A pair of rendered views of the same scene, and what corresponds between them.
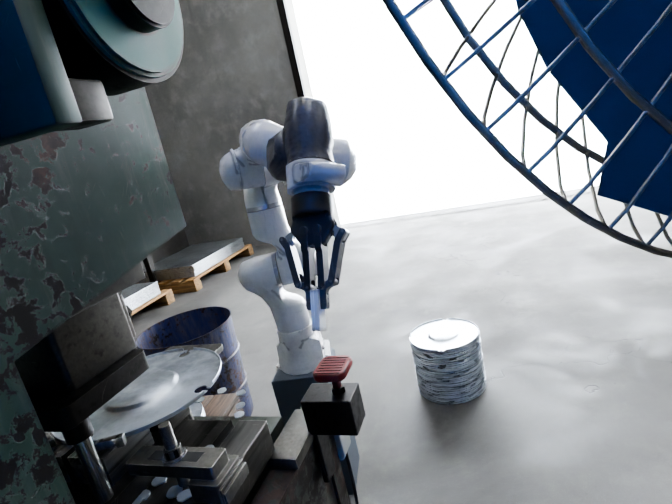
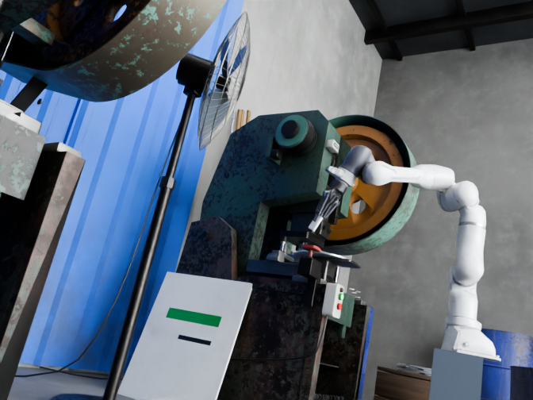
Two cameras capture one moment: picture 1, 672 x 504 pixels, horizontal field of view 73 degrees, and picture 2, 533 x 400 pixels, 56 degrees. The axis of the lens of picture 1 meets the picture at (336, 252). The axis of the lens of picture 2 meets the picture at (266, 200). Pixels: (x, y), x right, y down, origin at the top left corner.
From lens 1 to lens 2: 2.41 m
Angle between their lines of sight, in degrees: 107
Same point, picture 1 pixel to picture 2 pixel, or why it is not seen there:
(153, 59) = (289, 143)
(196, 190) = not seen: outside the picture
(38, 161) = (284, 168)
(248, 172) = (441, 198)
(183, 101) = not seen: outside the picture
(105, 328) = (305, 222)
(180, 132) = not seen: outside the picture
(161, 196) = (311, 181)
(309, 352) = (448, 336)
